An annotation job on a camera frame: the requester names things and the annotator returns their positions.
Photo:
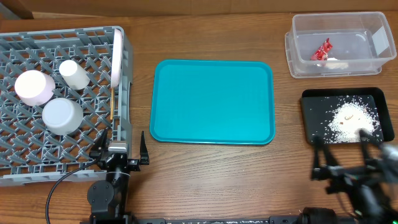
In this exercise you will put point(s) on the clear plastic bin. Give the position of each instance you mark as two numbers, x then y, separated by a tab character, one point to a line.
364	40

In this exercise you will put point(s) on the white crumpled tissue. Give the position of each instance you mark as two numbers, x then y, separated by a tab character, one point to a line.
334	63

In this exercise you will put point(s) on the grey green bowl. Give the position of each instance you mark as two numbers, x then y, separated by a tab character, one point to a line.
62	116

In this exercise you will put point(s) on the red snack wrapper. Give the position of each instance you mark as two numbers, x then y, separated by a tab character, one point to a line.
322	52

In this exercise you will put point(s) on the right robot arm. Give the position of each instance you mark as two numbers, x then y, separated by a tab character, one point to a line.
367	207

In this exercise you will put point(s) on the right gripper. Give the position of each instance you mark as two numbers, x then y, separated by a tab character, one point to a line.
344	171

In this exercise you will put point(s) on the cardboard backdrop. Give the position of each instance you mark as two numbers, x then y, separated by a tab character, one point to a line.
116	8

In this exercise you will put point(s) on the wooden chopstick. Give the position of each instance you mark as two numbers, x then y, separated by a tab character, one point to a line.
112	105

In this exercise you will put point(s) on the pile of rice grains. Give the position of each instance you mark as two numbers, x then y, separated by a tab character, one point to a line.
338	119

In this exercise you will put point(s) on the white cup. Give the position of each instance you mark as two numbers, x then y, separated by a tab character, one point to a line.
74	75

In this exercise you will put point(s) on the black rectangular tray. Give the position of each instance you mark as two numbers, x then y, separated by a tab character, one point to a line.
379	99

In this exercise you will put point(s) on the teal serving tray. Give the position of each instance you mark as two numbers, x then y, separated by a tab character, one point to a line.
213	102

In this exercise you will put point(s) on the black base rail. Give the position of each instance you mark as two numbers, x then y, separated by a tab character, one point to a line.
289	219

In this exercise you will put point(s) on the pink white bowl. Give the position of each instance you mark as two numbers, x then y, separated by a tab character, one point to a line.
34	88

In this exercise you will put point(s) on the grey plastic dish rack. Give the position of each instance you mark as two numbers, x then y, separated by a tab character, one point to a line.
29	151

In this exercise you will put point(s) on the large white round plate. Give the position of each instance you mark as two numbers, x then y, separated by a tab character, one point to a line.
116	58

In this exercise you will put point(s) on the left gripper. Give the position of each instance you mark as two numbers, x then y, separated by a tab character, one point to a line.
135	164

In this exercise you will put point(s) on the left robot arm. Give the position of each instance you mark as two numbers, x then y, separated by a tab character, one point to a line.
108	197

